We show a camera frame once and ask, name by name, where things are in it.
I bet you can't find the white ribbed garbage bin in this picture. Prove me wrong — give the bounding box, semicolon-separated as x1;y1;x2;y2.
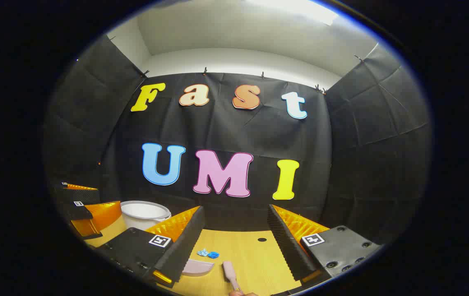
120;201;172;231

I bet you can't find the pale lilac plastic dustpan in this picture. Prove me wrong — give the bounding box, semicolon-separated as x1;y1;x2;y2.
182;259;215;277

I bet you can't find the black backdrop cloth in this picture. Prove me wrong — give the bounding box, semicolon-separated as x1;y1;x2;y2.
43;35;432;247

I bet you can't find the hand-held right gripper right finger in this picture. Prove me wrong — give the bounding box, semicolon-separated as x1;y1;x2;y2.
266;203;383;295

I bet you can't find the wooden desktop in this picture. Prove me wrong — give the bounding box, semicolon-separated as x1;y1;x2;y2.
84;214;331;296

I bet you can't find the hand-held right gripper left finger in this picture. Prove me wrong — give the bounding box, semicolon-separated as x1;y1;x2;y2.
95;206;205;287

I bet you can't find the small lilac broom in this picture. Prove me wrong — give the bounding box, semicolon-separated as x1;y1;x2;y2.
222;261;243;293

